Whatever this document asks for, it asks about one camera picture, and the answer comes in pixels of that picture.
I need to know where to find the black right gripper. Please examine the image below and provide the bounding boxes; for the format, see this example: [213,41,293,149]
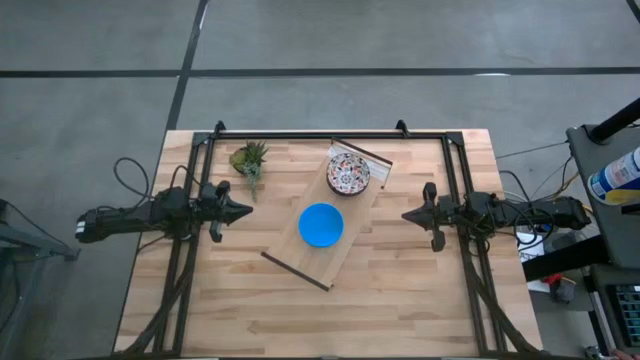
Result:
[401,182,469,253]

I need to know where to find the thin grey cable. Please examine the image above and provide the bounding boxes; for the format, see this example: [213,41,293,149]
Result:
[494,141,571,161]

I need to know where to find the black cable loop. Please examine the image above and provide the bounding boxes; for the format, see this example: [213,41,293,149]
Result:
[112,156,152,202]

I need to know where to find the blue plastic mini bowl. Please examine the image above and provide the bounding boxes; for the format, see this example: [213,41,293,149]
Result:
[297,202,345,249]

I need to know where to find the black metal table frame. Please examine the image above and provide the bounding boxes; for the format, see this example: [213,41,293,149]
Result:
[117,119,546,359]

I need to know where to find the green succulent plant in pot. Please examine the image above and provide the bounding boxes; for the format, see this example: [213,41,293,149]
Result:
[228,140,270,204]

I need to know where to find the grey equipment cart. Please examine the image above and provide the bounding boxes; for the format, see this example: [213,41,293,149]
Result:
[565,123,640,271]

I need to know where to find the device with keypad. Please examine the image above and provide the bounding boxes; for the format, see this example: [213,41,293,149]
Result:
[591,263,640,352]

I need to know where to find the white spray bottle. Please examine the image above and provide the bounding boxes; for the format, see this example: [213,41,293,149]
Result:
[587,146,640,207]

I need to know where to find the black pole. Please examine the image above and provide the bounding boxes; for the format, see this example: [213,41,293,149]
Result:
[587,97,640,145]

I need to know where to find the black bowl with patterned inside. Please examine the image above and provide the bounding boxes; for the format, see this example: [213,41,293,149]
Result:
[325,151,372,197]

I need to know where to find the grey metal stand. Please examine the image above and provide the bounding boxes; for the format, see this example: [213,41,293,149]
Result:
[0,198,81,263]

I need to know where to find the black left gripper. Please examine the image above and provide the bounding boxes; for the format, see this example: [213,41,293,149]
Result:
[198,179,255,245]

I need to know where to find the white paper sheet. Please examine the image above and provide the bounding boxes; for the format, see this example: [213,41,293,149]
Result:
[516,231,547,265]

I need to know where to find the red and black tool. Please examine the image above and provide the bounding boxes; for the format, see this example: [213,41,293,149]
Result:
[542,273,577,305]

